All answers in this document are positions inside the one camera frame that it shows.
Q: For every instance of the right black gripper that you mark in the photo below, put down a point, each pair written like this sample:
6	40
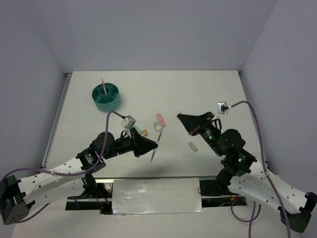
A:
193	123

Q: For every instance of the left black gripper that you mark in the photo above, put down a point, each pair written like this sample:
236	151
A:
139	145

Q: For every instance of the pink pen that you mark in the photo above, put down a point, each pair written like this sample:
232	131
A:
104	86

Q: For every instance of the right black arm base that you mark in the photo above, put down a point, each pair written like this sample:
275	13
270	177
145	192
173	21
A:
211	196

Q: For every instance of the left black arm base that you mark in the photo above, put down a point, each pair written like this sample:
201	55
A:
100	201

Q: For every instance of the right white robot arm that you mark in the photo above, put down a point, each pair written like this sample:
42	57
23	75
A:
243	174

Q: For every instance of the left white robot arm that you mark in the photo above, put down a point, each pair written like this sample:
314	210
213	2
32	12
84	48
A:
73	178

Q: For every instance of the green highlighter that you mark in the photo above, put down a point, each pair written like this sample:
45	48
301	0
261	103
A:
138	130

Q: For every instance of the beige eraser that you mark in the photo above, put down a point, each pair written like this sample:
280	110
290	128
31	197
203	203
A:
193	146

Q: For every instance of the clear tape roll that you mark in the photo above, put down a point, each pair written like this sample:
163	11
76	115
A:
158	127

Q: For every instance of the silver foil sheet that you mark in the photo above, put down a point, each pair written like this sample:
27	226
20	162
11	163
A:
156	196

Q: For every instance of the teal round divided organizer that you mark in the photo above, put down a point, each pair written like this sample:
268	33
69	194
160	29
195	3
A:
108	101

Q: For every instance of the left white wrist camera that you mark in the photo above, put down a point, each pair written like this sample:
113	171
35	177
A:
128	122

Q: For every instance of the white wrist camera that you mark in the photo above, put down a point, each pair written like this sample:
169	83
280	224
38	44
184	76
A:
128	122
222	110

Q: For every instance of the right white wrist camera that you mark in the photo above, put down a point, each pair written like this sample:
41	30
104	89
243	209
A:
222	110

